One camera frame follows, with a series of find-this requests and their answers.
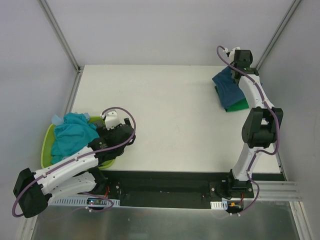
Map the turquoise t shirt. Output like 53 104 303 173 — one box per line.
51 112 99 164

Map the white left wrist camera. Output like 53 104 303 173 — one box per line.
100 109 121 130

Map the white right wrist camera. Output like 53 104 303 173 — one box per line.
222 46 241 61

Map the lime green plastic basket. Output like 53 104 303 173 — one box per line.
40 116 115 170

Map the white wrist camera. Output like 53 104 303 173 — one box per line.
222 46 241 61
100 109 121 130

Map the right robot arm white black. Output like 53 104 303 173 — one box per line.
215 45 284 200

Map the folded green t shirt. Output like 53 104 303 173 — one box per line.
214 85 249 112

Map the dark blue t shirt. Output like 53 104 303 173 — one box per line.
212 66 249 112

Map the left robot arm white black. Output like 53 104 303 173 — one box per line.
11 117 137 218

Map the white cable duct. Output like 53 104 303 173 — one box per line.
210 201 228 211
49 195 120 208

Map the right aluminium frame post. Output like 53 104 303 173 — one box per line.
255 0 303 71

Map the left aluminium frame post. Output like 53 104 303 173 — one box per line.
37 0 84 74

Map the right white cable duct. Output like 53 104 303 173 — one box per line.
210 201 228 211

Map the light blue t shirt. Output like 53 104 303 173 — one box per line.
51 114 64 126

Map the aluminium frame post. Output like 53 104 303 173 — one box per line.
255 0 303 71
37 0 84 74

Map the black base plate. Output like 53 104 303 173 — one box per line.
90 170 254 209

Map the left white cable duct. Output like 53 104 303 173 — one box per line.
49 195 120 208

